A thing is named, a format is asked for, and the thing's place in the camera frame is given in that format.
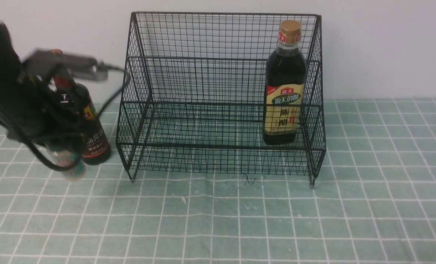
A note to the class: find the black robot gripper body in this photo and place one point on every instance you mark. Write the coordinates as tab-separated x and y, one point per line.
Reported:
29	108

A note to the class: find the black wire mesh rack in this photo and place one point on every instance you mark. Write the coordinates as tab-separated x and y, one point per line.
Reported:
194	96

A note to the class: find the dark soy sauce bottle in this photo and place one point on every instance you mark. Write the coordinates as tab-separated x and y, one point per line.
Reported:
75	98

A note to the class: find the vinegar bottle yellow label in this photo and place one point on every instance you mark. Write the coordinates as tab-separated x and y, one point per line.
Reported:
286	71

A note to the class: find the small green-capped seasoning jar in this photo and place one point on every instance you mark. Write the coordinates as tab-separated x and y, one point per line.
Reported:
64	157

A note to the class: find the green checkered tablecloth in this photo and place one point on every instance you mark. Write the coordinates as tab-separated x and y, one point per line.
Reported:
373	203

